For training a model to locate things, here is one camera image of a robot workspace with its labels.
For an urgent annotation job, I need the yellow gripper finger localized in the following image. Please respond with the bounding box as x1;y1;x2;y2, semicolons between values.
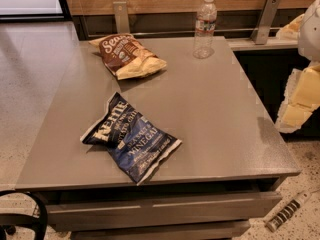
275;63;320;133
276;14;304;40

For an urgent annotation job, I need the clear plastic water bottle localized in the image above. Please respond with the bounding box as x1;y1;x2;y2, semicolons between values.
193;0;217;59

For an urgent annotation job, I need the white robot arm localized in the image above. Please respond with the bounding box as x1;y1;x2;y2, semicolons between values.
275;0;320;133

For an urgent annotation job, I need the white power strip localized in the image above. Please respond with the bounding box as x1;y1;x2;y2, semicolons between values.
266;191;312;232

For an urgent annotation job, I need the blue Kettle chip bag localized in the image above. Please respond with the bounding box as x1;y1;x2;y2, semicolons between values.
80;92;182;185

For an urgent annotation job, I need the brown chip bag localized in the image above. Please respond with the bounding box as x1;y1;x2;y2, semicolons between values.
90;33;167;80

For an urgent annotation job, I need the grey table drawer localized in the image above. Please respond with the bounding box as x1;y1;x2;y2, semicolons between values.
47;191;281;231

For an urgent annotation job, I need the black chair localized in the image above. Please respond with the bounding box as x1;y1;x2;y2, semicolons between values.
0;192;48;240

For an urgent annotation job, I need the right metal bracket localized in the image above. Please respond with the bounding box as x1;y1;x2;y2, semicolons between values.
251;0;281;45

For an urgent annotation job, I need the metal bracket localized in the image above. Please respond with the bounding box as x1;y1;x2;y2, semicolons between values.
113;1;130;33
251;0;281;45

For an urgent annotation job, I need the left metal bracket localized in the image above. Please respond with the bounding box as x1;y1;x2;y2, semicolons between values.
113;1;130;33

